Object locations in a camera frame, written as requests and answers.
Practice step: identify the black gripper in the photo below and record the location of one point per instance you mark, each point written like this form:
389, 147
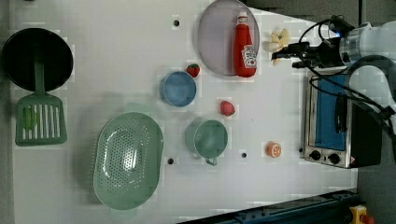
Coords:
325, 55

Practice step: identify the red plush ketchup bottle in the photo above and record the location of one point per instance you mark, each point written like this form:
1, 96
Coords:
244, 55

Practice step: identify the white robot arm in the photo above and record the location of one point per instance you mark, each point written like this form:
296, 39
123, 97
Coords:
358, 60

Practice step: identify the grey round plate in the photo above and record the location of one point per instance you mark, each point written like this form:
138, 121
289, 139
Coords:
216, 33

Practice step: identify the yellow plush banana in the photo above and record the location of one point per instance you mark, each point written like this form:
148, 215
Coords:
279, 40

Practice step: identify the red plush strawberry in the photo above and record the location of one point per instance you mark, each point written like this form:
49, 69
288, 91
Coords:
226, 108

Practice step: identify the black toaster oven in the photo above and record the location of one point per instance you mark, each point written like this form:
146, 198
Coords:
339, 132

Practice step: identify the small red plush tomato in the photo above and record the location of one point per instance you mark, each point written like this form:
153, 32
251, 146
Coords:
193, 69

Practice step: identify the orange slice plush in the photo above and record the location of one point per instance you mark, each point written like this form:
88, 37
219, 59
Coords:
273, 149

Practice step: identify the blue bowl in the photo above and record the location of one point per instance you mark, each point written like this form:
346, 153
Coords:
178, 89

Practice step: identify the green oval colander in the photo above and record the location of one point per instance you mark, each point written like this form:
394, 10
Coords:
128, 161

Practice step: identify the green slotted spatula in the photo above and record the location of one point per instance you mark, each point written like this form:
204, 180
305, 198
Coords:
40, 116

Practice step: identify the black frying pan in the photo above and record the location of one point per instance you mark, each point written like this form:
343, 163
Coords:
36, 45

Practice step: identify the green pot with handle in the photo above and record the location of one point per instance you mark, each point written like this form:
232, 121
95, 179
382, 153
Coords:
208, 138

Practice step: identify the blue metal frame rail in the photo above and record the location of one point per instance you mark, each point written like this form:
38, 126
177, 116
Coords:
329, 208

